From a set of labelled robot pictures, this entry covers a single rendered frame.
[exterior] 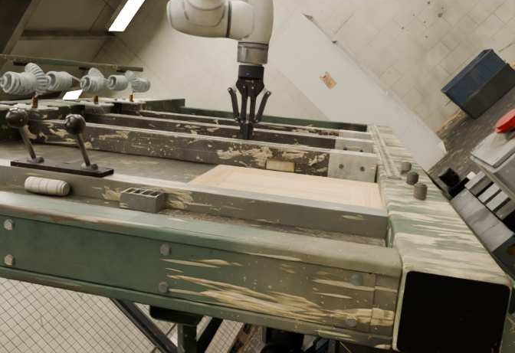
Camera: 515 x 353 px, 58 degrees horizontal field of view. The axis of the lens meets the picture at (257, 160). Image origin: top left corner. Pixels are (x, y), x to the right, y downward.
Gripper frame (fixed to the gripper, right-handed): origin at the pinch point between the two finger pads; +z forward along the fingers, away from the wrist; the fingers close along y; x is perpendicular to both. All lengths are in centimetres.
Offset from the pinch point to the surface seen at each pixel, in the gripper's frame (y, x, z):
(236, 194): -11, 53, 4
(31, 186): 27, 58, 7
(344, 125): -25, -133, 6
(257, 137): 2.3, -27.5, 4.0
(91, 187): 17, 54, 6
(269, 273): -22, 79, 7
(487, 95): -159, -382, -18
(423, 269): -40, 79, 3
